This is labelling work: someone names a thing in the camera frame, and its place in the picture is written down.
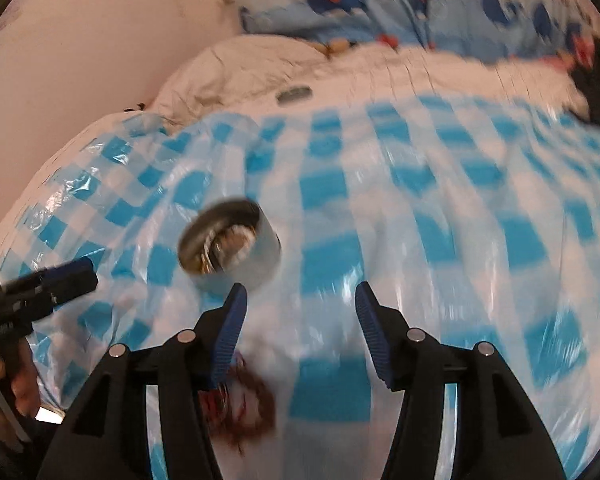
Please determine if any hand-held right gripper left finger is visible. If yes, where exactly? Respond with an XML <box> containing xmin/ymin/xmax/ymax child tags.
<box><xmin>37</xmin><ymin>282</ymin><xmax>248</xmax><ymax>480</ymax></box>

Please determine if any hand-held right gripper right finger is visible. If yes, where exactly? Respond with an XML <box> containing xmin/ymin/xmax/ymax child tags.
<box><xmin>355</xmin><ymin>281</ymin><xmax>566</xmax><ymax>480</ymax></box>

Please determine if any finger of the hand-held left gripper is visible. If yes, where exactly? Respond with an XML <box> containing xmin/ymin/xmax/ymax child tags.
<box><xmin>10</xmin><ymin>271</ymin><xmax>99</xmax><ymax>323</ymax></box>
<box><xmin>2</xmin><ymin>258</ymin><xmax>95</xmax><ymax>295</ymax></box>

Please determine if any red cord bracelet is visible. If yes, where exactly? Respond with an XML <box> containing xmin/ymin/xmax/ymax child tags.
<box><xmin>200</xmin><ymin>385</ymin><xmax>246</xmax><ymax>416</ymax></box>

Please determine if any round metal tin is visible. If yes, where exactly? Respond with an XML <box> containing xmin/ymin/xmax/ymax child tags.
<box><xmin>176</xmin><ymin>199</ymin><xmax>282</xmax><ymax>293</ymax></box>

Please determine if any brown round bead bracelet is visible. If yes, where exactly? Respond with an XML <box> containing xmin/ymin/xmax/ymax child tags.
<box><xmin>212</xmin><ymin>352</ymin><xmax>277</xmax><ymax>458</ymax></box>

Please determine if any person's left hand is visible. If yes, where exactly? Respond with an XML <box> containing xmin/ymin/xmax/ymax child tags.
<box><xmin>0</xmin><ymin>340</ymin><xmax>43</xmax><ymax>418</ymax></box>

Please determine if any blue white checkered plastic sheet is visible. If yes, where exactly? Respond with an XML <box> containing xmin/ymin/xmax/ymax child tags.
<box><xmin>0</xmin><ymin>95</ymin><xmax>600</xmax><ymax>480</ymax></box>

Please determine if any round metal tin lid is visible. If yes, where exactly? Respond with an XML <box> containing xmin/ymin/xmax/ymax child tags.
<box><xmin>276</xmin><ymin>86</ymin><xmax>313</xmax><ymax>103</ymax></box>

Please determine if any white quilt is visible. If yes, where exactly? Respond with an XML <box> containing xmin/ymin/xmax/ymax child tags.
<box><xmin>152</xmin><ymin>35</ymin><xmax>591</xmax><ymax>126</ymax></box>

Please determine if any blue whale print duvet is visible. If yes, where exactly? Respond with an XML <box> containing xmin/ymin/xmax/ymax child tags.
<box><xmin>230</xmin><ymin>0</ymin><xmax>600</xmax><ymax>66</ymax></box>

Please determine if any white cord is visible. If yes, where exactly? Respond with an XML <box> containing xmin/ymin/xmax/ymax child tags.
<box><xmin>0</xmin><ymin>387</ymin><xmax>33</xmax><ymax>445</ymax></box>

